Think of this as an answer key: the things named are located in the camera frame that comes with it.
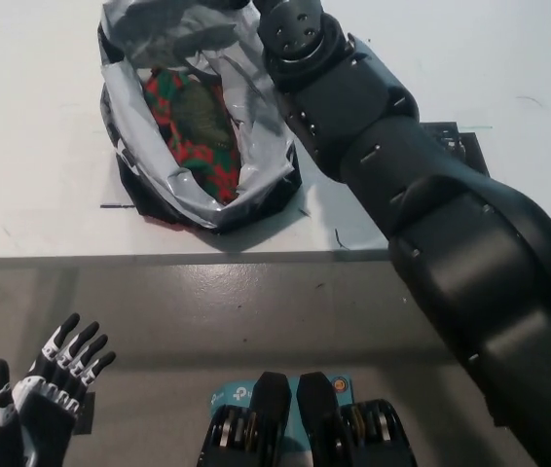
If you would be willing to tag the large black tape patch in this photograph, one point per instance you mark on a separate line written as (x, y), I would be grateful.
(470, 151)

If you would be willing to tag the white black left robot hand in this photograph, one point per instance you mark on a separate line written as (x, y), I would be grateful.
(37, 418)

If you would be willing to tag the teal router box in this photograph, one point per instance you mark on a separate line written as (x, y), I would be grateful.
(234, 391)

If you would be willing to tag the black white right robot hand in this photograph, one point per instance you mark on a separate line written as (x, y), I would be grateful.
(239, 3)

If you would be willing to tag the thin black tape line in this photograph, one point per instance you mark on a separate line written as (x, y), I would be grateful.
(117, 206)

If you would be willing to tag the black floor tape patch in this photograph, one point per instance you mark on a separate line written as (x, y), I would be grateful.
(85, 413)

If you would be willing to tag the black plastic shopping bag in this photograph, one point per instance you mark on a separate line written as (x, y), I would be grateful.
(124, 121)

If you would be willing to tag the red green plaid cloth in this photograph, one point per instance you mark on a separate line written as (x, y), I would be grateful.
(197, 121)

